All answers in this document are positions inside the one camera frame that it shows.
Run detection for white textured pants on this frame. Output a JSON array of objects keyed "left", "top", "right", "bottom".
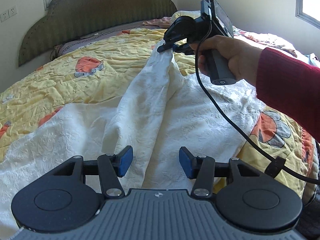
[{"left": 1, "top": 50, "right": 265, "bottom": 239}]

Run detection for red sleeved right forearm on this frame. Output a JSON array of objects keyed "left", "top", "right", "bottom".
[{"left": 255, "top": 48, "right": 319, "bottom": 141}]

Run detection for person right hand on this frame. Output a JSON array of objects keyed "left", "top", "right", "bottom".
[{"left": 190, "top": 35, "right": 262, "bottom": 86}]

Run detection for folded floral blanket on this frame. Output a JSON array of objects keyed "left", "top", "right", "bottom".
[{"left": 143, "top": 10, "right": 302, "bottom": 58}]

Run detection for yellow carrot print quilt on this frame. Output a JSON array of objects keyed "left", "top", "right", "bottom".
[{"left": 0, "top": 27, "right": 320, "bottom": 201}]

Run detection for green upholstered headboard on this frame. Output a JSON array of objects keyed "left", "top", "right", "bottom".
[{"left": 18, "top": 0, "right": 177, "bottom": 66}]

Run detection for side window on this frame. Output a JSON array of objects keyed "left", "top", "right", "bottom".
[{"left": 296, "top": 0, "right": 320, "bottom": 29}]

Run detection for grey striped pillow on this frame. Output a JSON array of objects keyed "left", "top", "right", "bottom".
[{"left": 52, "top": 21, "right": 159, "bottom": 57}]

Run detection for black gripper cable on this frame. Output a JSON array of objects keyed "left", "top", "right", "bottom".
[{"left": 194, "top": 17, "right": 320, "bottom": 186}]

